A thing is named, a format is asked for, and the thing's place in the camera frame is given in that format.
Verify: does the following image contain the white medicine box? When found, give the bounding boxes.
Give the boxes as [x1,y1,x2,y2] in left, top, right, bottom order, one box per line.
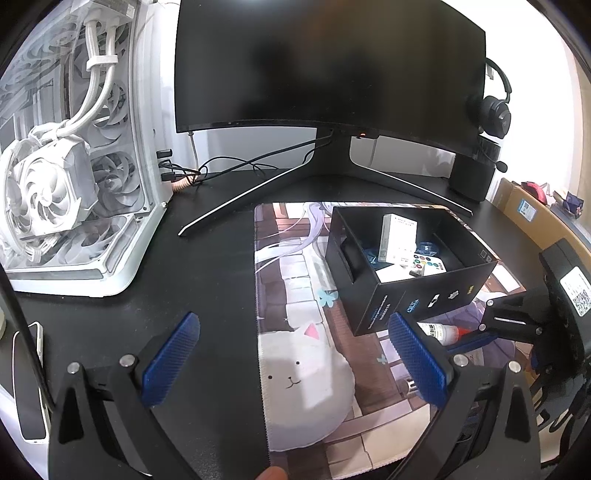
[378,213,420,264]

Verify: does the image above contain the black monitor stand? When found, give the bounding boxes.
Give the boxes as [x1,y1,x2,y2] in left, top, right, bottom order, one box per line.
[178,124,474,237]

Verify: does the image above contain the black headset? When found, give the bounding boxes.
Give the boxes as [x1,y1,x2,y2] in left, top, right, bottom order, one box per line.
[465,58,513,174]

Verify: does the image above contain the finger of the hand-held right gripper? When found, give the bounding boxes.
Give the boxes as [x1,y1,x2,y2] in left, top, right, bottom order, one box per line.
[480,290,561,344]
[459,333,560,387]

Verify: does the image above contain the black desktop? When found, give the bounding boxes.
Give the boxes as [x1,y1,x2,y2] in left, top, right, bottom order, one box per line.
[0,166,591,480]

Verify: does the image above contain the thick black cable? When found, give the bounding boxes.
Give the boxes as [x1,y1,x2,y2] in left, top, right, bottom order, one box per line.
[0,265,58,411]

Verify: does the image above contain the black storage box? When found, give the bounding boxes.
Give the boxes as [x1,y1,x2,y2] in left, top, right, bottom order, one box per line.
[325,205,499,337]

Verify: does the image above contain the printed desk mat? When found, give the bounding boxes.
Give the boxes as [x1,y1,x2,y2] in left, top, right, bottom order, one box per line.
[253,200,555,467]

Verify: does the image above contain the red object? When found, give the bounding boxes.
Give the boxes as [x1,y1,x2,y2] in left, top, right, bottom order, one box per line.
[522,181,552,204]

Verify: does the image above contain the black curved monitor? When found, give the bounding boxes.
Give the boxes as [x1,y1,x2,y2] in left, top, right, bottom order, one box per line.
[174,0,488,160]

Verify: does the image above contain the black speaker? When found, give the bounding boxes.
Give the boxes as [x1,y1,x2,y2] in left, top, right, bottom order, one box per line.
[449,153,495,202]

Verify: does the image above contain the white computer case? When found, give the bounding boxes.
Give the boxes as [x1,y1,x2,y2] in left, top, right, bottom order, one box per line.
[0,0,175,298]

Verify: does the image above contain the small dark item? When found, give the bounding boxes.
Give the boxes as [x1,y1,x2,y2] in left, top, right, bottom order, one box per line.
[551,189,585,217]

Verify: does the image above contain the black cables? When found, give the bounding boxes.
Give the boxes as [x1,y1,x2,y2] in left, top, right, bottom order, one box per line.
[159,138,333,185]

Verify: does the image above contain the white-edged phone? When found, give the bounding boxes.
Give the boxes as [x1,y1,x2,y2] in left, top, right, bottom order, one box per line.
[11,322,52,445]

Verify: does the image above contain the white red-capped dropper bottle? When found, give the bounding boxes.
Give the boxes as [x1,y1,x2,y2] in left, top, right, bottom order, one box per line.
[418,323,481,344]

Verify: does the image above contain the cardboard box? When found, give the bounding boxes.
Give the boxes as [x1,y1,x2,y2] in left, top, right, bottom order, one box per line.
[492,178,591,259]

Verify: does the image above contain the white card with coloured dots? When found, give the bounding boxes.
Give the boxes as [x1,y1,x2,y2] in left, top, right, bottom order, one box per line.
[376,249,446,283]

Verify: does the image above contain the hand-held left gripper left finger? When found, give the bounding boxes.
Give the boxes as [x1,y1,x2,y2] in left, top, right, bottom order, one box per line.
[48,311,201,480]

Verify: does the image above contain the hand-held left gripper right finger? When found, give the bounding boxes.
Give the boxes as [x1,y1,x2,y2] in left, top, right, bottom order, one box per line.
[388,311,541,480]

